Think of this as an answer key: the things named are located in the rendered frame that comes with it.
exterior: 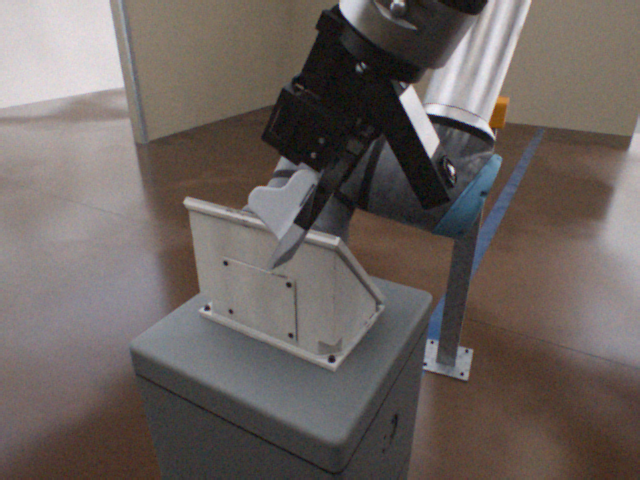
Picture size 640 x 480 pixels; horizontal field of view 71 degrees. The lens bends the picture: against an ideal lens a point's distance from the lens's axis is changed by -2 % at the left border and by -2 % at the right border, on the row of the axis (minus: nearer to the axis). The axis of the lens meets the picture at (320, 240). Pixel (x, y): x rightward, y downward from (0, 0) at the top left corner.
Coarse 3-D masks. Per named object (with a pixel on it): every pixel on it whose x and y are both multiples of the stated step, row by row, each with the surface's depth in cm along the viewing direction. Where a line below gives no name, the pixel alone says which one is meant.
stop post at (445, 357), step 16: (496, 112) 139; (496, 128) 142; (480, 224) 159; (464, 240) 163; (464, 256) 166; (464, 272) 168; (448, 288) 174; (464, 288) 171; (448, 304) 177; (464, 304) 174; (448, 320) 180; (448, 336) 183; (432, 352) 196; (448, 352) 186; (464, 352) 196; (432, 368) 187; (448, 368) 187; (464, 368) 187
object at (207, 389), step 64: (192, 320) 79; (384, 320) 79; (192, 384) 68; (256, 384) 66; (320, 384) 66; (384, 384) 69; (192, 448) 77; (256, 448) 66; (320, 448) 58; (384, 448) 81
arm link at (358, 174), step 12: (372, 144) 70; (384, 144) 70; (372, 156) 70; (276, 168) 75; (288, 168) 71; (300, 168) 70; (360, 168) 70; (372, 168) 70; (348, 180) 71; (360, 180) 71; (348, 192) 72; (360, 192) 72; (360, 204) 74
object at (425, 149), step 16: (384, 80) 33; (368, 96) 34; (384, 96) 34; (400, 96) 34; (416, 96) 37; (384, 112) 35; (400, 112) 34; (416, 112) 36; (384, 128) 35; (400, 128) 35; (416, 128) 35; (432, 128) 38; (400, 144) 35; (416, 144) 35; (432, 144) 37; (400, 160) 36; (416, 160) 35; (432, 160) 36; (448, 160) 38; (416, 176) 36; (432, 176) 36; (448, 176) 36; (416, 192) 37; (432, 192) 36; (448, 192) 36; (432, 208) 38
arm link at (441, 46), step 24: (360, 0) 29; (384, 0) 28; (408, 0) 28; (432, 0) 27; (360, 24) 30; (384, 24) 29; (408, 24) 29; (432, 24) 29; (456, 24) 29; (384, 48) 30; (408, 48) 30; (432, 48) 30
